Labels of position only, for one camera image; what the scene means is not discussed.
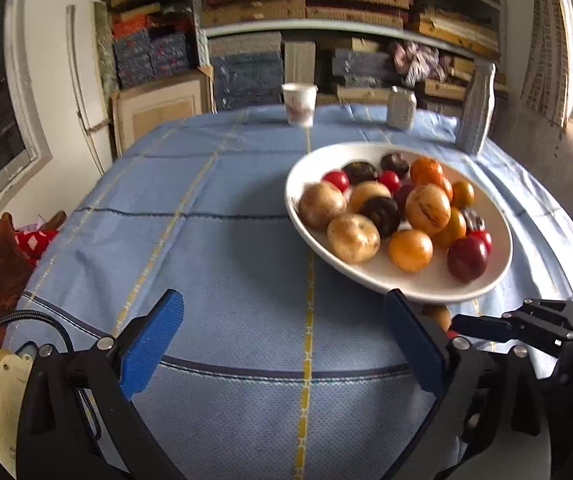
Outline dark purple mangosteen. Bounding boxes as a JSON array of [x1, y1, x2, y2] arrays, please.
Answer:
[[359, 196, 402, 238], [341, 161, 380, 186], [379, 152, 411, 178]]

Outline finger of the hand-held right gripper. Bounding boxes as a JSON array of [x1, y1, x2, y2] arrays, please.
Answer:
[[451, 297, 573, 358]]

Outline stack of dark blue boxes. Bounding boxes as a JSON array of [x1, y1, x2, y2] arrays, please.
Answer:
[[331, 47, 397, 88]]

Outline white metal shelf rack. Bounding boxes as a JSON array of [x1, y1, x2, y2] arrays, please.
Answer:
[[189, 0, 510, 111]]

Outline small dark purple fruit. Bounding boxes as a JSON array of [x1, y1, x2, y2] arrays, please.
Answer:
[[461, 206, 486, 233]]

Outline brown round fruit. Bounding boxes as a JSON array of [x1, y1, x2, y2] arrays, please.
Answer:
[[299, 181, 348, 232]]

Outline white paper cup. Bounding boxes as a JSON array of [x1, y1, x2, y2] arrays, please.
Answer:
[[281, 82, 319, 127]]

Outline mottled grey board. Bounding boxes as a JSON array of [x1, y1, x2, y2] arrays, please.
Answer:
[[94, 0, 120, 93]]

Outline smooth orange fruit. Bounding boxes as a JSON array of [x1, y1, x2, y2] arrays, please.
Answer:
[[433, 207, 467, 250]]

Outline beige round fruit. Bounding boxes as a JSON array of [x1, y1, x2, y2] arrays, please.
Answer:
[[327, 214, 381, 264], [347, 181, 392, 213]]

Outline upright cardboard sheets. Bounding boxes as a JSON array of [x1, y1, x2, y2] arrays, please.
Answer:
[[284, 40, 317, 93]]

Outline tan woven curtain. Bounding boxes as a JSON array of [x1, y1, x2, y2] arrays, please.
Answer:
[[519, 0, 573, 128]]

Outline pink white cloth bundle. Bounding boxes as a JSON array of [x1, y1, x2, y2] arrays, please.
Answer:
[[389, 40, 455, 88]]

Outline striped beige pepino melon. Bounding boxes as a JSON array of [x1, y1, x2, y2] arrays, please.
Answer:
[[405, 183, 451, 236]]

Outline wooden panel box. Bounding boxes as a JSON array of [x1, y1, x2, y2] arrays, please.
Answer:
[[110, 67, 216, 158]]

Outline stack of grey-blue boxes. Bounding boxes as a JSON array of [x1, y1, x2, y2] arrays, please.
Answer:
[[208, 32, 286, 111]]

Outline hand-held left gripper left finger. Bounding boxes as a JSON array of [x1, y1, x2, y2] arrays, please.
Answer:
[[16, 288, 186, 480]]

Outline yellow-orange round fruit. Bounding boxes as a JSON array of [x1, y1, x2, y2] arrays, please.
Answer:
[[451, 180, 476, 209]]

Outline pale orange round fruit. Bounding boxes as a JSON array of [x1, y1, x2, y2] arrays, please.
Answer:
[[387, 229, 434, 273]]

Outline stack of yellow wooden boards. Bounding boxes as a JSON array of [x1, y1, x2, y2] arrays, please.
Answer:
[[414, 5, 500, 58]]

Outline black cable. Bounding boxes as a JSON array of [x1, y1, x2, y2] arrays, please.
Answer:
[[0, 310, 74, 361]]

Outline dark red plum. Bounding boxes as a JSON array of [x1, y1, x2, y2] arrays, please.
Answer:
[[394, 183, 416, 216], [447, 237, 489, 283]]

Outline large textured orange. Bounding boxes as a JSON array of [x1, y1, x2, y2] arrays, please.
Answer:
[[410, 157, 445, 187]]

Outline white wall trunking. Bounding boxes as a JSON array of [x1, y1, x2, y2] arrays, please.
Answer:
[[65, 5, 107, 176]]

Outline blue checked tablecloth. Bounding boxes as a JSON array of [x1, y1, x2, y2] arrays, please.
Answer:
[[4, 104, 573, 480]]

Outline silver bottle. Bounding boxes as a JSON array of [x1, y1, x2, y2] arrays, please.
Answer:
[[455, 62, 496, 156]]

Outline cream plastic device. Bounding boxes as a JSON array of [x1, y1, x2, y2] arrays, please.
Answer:
[[0, 349, 34, 478]]

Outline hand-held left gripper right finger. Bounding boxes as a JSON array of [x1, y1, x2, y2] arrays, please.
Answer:
[[384, 288, 552, 480]]

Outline small red cherry tomato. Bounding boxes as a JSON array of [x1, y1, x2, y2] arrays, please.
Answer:
[[377, 170, 401, 193], [321, 170, 350, 193]]

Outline red dotted cloth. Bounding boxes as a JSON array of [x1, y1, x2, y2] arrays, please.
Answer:
[[14, 227, 60, 261]]

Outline stack of blue patterned boxes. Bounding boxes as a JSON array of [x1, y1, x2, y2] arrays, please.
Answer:
[[111, 27, 194, 88]]

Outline white drink can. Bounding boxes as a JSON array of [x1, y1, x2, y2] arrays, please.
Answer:
[[385, 86, 417, 131]]

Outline white plate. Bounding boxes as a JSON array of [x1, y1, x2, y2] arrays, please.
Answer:
[[285, 142, 513, 305]]

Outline small beige fruit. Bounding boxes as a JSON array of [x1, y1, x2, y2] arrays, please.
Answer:
[[421, 304, 452, 333]]

